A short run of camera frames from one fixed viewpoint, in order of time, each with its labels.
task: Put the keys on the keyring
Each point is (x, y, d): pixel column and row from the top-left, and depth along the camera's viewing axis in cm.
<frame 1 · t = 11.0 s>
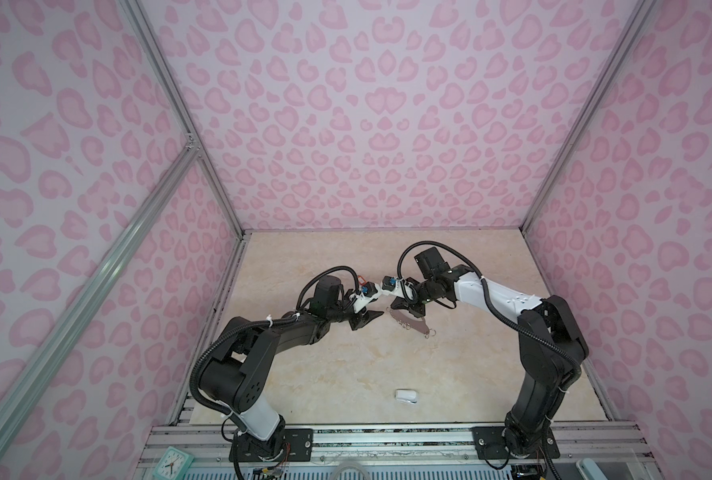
left hand: (379, 300, 88), fingers open
right hand: (397, 298, 88), fingers closed
small white plastic object: (408, 395, 81), point 2 cm above the table

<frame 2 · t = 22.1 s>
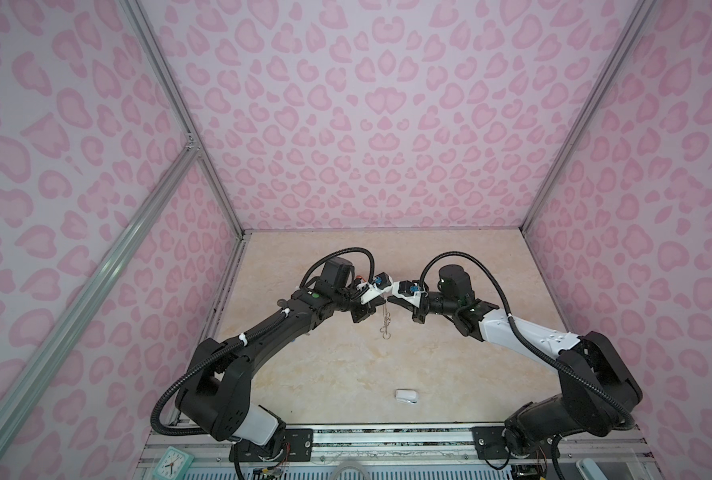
left hand: (384, 294, 81), fingers closed
right hand: (394, 293, 81), fingers closed
the named things where they were.

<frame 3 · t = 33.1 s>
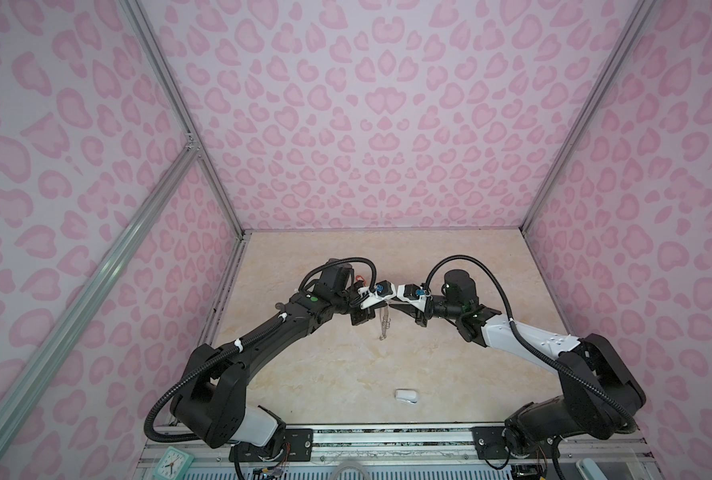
left hand: (384, 295, 80), fingers closed
right hand: (396, 297, 80), fingers closed
the named things where they were.

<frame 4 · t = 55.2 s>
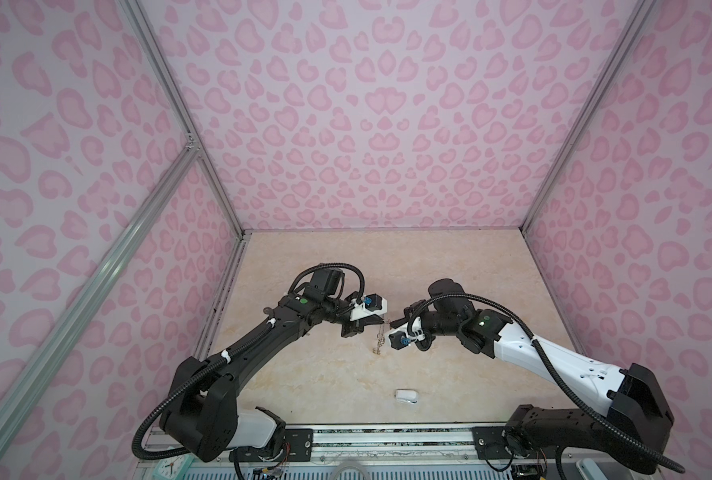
left hand: (381, 312, 77), fingers closed
right hand: (395, 314, 76), fingers closed
the named things where they were.

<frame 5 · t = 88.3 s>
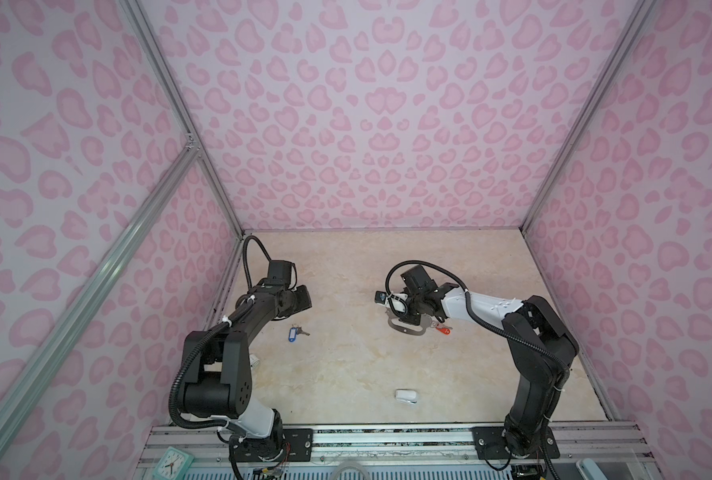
left hand: (306, 296, 93), fingers open
right hand: (400, 302, 94), fingers closed
red tagged key: (444, 329, 95), on the table
blue tagged key: (294, 331, 95), on the table
the other named things where they were.

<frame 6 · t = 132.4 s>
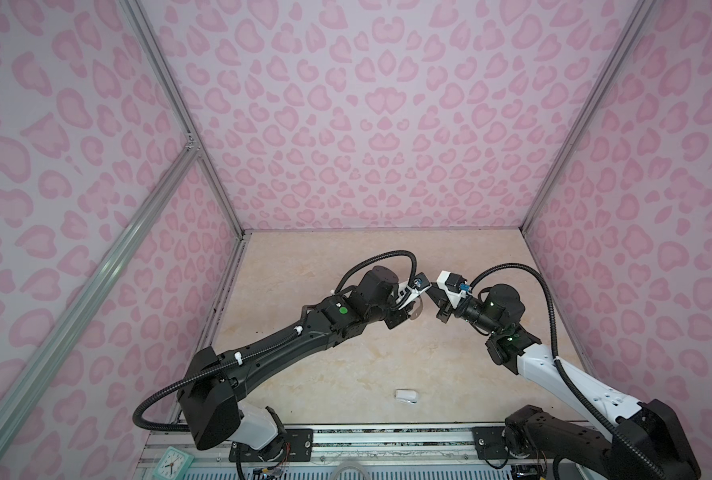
left hand: (411, 290, 74), fingers open
right hand: (423, 281, 72), fingers closed
